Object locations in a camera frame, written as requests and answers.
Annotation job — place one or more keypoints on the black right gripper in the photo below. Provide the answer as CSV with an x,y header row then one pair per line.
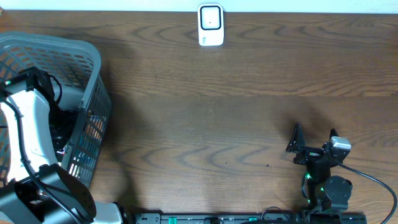
x,y
310,154

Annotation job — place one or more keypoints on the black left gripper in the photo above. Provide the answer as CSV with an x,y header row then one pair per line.
x,y
70,116

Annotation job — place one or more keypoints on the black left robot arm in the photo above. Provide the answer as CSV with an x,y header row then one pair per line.
x,y
42,191

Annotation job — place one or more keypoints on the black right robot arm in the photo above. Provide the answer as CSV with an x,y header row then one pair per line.
x,y
328,194

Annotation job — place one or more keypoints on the white barcode scanner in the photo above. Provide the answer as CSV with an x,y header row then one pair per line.
x,y
210,25

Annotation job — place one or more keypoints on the grey plastic shopping basket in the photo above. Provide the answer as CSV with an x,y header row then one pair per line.
x,y
78,85

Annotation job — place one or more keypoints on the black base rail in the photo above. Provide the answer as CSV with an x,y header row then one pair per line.
x,y
270,218

